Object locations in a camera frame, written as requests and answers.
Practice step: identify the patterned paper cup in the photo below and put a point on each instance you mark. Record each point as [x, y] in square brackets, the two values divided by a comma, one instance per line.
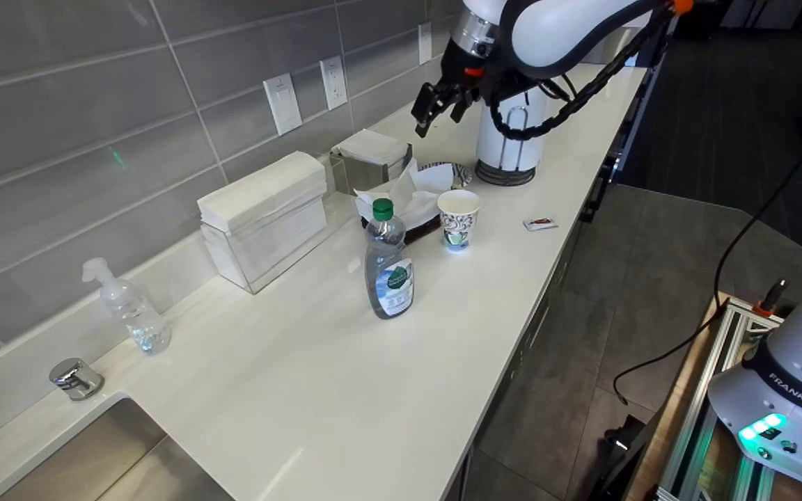
[459, 224]

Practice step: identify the dish soap bottle green cap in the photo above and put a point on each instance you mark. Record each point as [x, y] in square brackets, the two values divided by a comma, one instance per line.
[391, 274]

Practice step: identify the clear spray bottle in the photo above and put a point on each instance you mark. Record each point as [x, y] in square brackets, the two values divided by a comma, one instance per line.
[139, 314]

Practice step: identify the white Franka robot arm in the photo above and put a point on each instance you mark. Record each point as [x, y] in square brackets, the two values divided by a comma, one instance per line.
[570, 28]

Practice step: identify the white paper towel box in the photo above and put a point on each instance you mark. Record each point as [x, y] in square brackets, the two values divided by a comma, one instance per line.
[267, 224]

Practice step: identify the undermount kitchen sink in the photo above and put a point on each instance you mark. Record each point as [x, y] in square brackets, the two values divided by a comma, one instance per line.
[113, 462]

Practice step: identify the small metal countertop fitting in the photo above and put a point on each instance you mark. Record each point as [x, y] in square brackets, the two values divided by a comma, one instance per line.
[77, 380]

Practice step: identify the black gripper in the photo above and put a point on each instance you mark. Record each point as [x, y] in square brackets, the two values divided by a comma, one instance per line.
[469, 74]

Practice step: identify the aluminium frame robot cart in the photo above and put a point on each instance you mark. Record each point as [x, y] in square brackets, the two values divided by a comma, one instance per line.
[697, 398]

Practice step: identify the white wall outlet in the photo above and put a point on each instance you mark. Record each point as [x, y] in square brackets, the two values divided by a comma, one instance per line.
[333, 85]
[282, 100]
[425, 43]

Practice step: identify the metal napkin box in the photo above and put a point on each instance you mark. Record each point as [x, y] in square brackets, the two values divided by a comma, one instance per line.
[370, 165]

